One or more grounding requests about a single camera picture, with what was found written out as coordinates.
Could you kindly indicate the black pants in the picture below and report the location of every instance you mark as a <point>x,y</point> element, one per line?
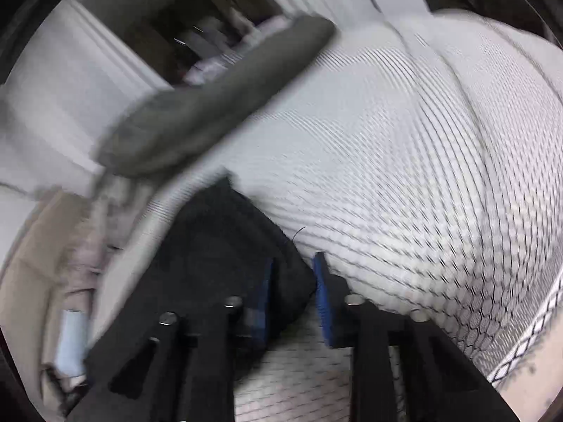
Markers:
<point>220,246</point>

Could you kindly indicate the light blue cloth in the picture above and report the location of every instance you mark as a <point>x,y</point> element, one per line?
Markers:
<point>72,343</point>

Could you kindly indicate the beige garment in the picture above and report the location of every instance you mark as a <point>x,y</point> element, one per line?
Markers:
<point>88,246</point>

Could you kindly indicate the dark grey garment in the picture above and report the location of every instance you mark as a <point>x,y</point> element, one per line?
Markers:
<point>211,105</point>

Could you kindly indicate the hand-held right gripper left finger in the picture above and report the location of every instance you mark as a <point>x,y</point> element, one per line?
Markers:
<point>265,307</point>

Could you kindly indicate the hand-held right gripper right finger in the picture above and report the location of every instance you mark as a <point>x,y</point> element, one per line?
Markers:
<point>324,303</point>

